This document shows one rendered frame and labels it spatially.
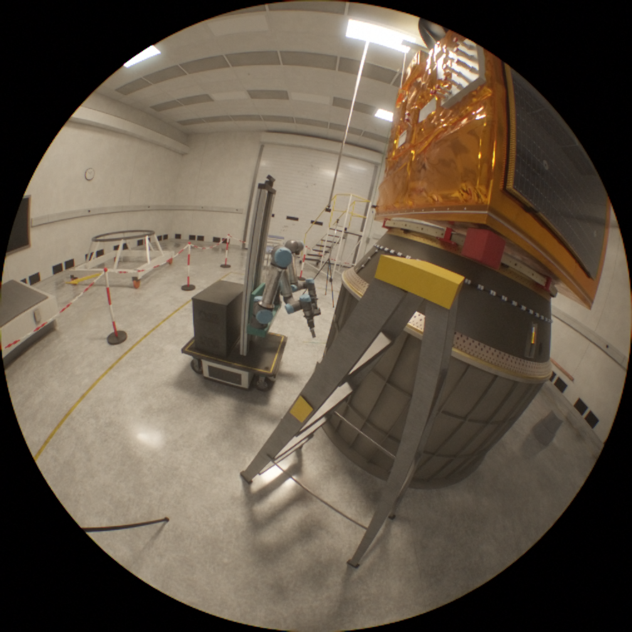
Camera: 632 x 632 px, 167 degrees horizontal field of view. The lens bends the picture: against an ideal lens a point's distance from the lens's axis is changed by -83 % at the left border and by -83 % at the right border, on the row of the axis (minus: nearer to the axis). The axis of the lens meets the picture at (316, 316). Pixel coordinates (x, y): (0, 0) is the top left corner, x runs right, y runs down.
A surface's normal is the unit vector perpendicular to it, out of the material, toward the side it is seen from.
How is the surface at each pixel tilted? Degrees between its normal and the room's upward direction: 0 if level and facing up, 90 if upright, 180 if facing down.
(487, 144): 89
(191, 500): 0
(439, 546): 0
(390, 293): 87
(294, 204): 90
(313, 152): 90
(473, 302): 62
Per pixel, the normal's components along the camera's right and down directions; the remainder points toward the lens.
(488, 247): -0.02, 0.41
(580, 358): -0.98, -0.18
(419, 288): -0.65, 0.19
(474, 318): -0.39, -0.20
